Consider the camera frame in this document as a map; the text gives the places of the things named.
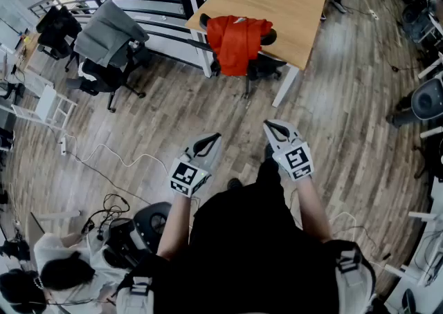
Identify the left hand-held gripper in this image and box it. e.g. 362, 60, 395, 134
168, 133, 224, 199

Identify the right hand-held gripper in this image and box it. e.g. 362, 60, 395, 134
262, 119, 315, 182

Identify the red t-shirt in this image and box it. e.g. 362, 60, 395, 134
206, 15, 273, 77

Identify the person's right forearm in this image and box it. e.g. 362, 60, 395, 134
293, 176, 335, 244

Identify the person's left forearm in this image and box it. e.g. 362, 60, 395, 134
156, 191, 193, 261

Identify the black and white office chair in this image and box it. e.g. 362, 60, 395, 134
103, 201, 174, 270

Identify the grey office chair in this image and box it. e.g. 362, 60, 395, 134
386, 72, 443, 130

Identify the person's dark clothing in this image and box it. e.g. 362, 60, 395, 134
152, 158, 342, 314

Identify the grey jacket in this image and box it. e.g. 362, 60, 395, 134
73, 0, 150, 68

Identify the white stool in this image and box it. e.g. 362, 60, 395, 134
11, 84, 79, 132

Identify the white desk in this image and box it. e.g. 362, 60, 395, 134
383, 174, 443, 314

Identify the cluttered wooden desk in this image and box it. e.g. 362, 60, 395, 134
19, 27, 46, 71

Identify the white cable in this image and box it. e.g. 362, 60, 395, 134
64, 134, 170, 182

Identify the black cable bundle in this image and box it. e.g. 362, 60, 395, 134
81, 193, 131, 241

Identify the grey shoulder strap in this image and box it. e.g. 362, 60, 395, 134
116, 255, 155, 314
325, 239, 378, 314

